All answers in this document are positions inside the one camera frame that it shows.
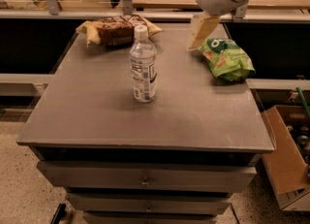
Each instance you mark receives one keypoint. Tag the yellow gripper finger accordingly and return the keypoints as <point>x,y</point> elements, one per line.
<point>202,25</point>

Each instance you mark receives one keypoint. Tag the brown chip bag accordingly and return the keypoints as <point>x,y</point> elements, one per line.
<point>115,30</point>

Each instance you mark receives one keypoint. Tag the green rice chip bag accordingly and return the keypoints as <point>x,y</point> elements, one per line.
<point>226,59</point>

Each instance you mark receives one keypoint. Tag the clear plastic water bottle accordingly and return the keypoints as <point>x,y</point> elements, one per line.
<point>143,65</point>

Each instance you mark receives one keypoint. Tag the grey drawer cabinet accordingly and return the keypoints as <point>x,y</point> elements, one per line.
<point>89,113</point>

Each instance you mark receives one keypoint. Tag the cardboard box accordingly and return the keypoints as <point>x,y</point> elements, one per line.
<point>285,167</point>

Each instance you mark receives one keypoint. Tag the top drawer with knob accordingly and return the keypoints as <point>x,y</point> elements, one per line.
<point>168,177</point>

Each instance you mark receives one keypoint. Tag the drawer with knob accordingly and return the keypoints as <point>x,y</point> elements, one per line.
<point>168,177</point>
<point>148,203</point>

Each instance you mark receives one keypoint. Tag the middle drawer with knob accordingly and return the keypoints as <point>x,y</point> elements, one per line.
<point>148,203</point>

